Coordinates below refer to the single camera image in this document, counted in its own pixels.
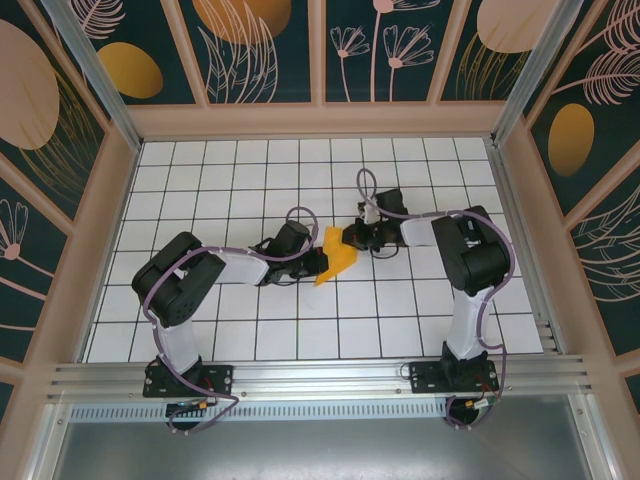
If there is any aluminium side rail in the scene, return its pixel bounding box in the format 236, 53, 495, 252
487, 139, 564, 357

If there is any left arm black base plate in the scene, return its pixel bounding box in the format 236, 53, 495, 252
143, 363, 235, 399

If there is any slotted grey cable duct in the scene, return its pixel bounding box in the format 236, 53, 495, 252
69, 397, 451, 421

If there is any long aluminium mounting rail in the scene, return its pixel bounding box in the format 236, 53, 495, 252
47, 354, 599, 401

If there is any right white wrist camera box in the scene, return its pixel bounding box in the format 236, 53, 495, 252
354, 199, 380, 225

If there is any orange paper sheet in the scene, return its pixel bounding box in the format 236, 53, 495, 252
313, 225, 359, 287

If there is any grey metal sheet shelf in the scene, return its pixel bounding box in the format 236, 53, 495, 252
29, 399, 616, 480

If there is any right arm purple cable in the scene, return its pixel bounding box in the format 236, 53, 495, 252
354, 168, 517, 431

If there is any aluminium frame post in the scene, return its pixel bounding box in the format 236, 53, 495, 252
39, 0, 144, 154
492, 0, 596, 146

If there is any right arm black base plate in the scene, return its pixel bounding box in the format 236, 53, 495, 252
408, 360, 500, 394

